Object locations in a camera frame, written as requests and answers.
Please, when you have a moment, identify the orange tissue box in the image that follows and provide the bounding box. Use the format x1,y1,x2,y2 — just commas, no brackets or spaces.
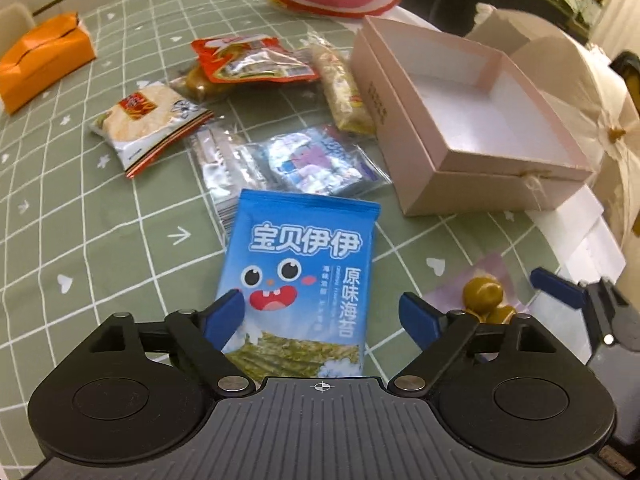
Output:
0,11,97,116

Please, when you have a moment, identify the olive balls purple packet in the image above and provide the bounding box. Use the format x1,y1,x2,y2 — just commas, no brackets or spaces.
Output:
425,252,531,326

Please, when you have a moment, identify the red snack packet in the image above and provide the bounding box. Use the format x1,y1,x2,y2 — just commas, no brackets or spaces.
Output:
191,35,321,85

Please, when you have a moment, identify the yellow rice bar packet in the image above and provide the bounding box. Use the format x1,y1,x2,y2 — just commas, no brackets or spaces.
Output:
306,32,377,136

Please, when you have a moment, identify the white rice cracker packet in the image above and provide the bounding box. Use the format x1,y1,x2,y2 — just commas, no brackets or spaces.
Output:
90,84,215,181

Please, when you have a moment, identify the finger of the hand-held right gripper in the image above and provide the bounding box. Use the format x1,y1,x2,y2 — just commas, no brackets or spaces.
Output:
530,266,628,347

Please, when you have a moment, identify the beige box lid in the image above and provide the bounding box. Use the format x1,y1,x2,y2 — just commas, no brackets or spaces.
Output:
465,2,640,251

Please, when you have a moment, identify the green checked tablecloth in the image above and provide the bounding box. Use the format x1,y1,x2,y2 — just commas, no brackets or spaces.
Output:
0,0,556,396

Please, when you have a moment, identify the brown bun clear packet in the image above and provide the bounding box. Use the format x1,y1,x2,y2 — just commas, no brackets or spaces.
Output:
170,62,236,103

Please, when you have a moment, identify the white paper sheet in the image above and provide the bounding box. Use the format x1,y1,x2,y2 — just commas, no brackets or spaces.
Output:
525,185,627,366

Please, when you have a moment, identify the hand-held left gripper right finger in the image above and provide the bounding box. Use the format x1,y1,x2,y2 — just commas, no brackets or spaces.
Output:
387,292,551,393

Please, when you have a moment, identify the pink cardboard box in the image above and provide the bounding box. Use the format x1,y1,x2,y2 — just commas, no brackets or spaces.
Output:
348,15,594,217

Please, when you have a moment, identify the blue seaweed snack packet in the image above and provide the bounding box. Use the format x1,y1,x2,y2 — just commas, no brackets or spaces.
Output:
215,188,382,381

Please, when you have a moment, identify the clear barcode snack packet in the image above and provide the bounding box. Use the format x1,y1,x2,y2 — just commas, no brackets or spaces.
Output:
185,122,273,248

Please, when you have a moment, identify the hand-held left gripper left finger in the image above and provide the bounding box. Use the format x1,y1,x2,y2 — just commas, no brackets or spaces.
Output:
87,290,256,393

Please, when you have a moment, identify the silver blue purple packet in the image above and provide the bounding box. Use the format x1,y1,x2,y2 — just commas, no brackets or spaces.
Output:
245,125,392,198

